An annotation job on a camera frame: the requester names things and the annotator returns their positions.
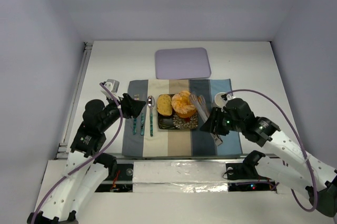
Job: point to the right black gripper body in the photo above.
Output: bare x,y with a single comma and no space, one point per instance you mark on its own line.
217,119

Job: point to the foil covered front panel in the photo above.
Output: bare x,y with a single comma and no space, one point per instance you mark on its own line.
179,176

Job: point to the fork with teal handle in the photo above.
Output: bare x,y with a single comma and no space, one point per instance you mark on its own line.
136,97

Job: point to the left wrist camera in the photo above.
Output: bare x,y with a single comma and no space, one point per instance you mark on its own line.
109,88

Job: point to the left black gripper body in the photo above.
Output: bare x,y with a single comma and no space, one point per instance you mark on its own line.
126,105

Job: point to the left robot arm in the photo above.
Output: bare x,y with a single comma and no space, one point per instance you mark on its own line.
86,168

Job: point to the white ceramic mug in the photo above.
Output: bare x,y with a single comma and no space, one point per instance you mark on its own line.
218,102

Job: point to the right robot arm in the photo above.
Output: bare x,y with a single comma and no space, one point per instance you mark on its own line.
282,159

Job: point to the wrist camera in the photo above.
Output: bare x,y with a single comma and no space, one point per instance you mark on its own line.
227,97
109,88

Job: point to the aluminium frame rail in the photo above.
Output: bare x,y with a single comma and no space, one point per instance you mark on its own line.
62,146

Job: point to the black floral square plate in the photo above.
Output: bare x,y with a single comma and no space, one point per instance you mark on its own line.
175,122

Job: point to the slice of bread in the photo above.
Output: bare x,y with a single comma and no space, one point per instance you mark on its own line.
164,105

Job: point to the lavender serving tray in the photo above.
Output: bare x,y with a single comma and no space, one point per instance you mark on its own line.
182,63

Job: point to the spoon with teal handle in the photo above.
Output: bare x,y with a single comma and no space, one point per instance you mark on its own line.
151,105

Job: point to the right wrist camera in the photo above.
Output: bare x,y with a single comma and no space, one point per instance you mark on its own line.
227,97

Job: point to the orange bundt cake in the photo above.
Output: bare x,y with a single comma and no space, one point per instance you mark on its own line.
182,105

